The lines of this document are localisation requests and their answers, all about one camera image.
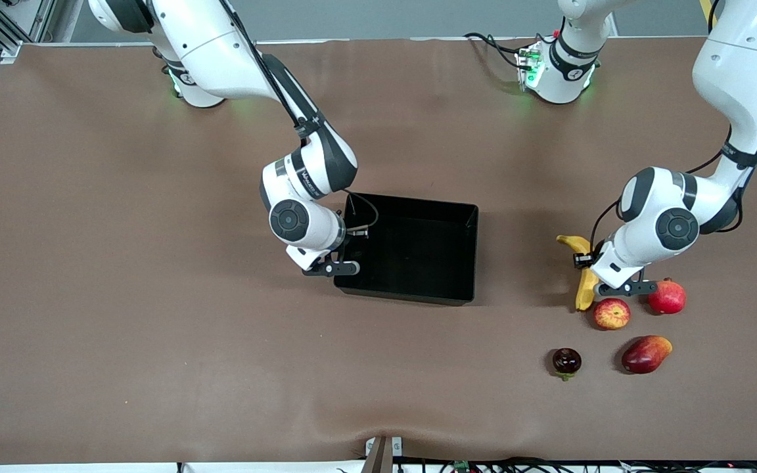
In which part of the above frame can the yellow banana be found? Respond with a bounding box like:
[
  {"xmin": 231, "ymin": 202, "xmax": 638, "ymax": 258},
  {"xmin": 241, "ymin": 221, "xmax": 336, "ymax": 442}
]
[{"xmin": 555, "ymin": 234, "xmax": 601, "ymax": 312}]

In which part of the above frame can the red yellow apple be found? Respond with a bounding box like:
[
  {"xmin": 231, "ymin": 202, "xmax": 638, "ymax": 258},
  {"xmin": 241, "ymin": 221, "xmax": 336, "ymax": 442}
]
[{"xmin": 593, "ymin": 298, "xmax": 631, "ymax": 331}]

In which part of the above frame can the black plastic box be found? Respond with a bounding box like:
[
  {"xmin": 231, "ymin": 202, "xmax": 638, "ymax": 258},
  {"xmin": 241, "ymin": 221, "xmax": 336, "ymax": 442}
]
[{"xmin": 333, "ymin": 192, "xmax": 480, "ymax": 307}]

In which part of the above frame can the red pomegranate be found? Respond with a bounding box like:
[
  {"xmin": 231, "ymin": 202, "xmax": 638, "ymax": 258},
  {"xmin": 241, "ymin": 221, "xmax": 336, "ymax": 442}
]
[{"xmin": 648, "ymin": 277, "xmax": 687, "ymax": 316}]

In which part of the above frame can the red yellow mango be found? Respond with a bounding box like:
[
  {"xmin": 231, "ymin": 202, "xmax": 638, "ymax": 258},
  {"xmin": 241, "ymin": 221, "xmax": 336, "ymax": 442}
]
[{"xmin": 620, "ymin": 335, "xmax": 674, "ymax": 375}]

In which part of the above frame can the dark purple mangosteen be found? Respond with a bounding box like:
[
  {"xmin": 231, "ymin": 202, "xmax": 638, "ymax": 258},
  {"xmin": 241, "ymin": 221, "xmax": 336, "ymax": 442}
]
[{"xmin": 551, "ymin": 348, "xmax": 583, "ymax": 382}]

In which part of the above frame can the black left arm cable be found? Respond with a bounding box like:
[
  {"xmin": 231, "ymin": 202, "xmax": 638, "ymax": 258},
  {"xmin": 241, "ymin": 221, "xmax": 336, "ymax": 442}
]
[{"xmin": 589, "ymin": 92, "xmax": 757, "ymax": 256}]

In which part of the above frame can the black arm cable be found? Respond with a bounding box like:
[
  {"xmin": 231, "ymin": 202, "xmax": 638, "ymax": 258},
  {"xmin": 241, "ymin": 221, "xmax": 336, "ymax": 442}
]
[
  {"xmin": 218, "ymin": 0, "xmax": 380, "ymax": 232},
  {"xmin": 589, "ymin": 92, "xmax": 757, "ymax": 256}
]

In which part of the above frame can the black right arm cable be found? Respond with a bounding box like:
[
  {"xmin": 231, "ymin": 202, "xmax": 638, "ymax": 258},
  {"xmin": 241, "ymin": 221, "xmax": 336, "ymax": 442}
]
[{"xmin": 218, "ymin": 0, "xmax": 380, "ymax": 232}]

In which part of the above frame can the black left base cable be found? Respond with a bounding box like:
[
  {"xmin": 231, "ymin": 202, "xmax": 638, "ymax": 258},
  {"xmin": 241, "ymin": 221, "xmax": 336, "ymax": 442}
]
[{"xmin": 464, "ymin": 32, "xmax": 527, "ymax": 70}]

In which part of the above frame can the aluminium frame profile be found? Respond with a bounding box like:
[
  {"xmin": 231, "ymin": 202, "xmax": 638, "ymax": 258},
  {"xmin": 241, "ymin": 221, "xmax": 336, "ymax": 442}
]
[{"xmin": 0, "ymin": 0, "xmax": 57, "ymax": 63}]

